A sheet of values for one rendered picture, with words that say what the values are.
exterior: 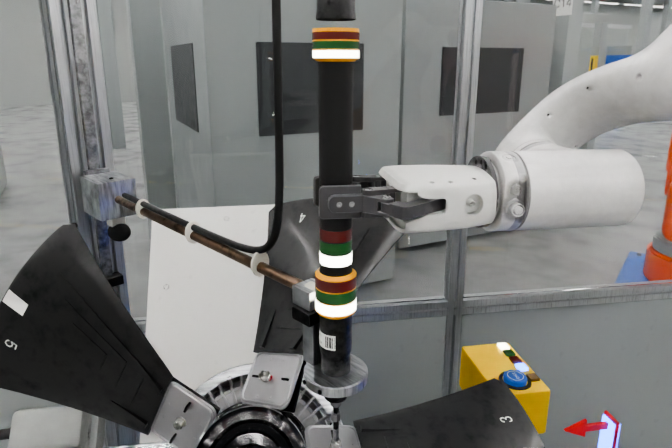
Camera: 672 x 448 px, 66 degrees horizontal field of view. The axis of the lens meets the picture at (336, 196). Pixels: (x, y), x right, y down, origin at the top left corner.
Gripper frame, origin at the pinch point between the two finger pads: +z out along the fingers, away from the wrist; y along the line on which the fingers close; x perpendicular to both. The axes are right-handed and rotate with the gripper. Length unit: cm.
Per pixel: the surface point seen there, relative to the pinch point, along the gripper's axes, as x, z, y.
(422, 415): -30.4, -12.1, 4.5
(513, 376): -40, -36, 25
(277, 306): -18.2, 5.6, 12.8
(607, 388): -81, -94, 70
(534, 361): -69, -69, 70
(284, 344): -20.3, 5.0, 7.0
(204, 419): -25.8, 14.3, 1.7
